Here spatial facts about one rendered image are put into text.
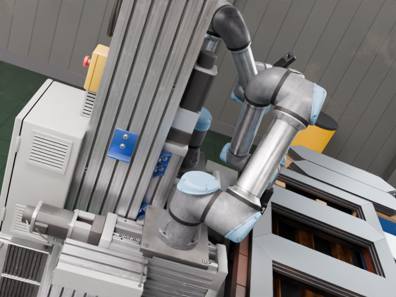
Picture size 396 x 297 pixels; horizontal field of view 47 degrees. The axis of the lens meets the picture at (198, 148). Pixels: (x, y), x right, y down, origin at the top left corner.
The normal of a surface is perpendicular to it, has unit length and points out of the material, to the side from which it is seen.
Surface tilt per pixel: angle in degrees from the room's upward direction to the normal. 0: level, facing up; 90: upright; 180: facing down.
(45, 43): 90
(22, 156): 90
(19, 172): 90
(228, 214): 57
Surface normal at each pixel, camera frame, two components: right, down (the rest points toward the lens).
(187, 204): -0.41, 0.30
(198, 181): 0.24, -0.88
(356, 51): 0.00, 0.48
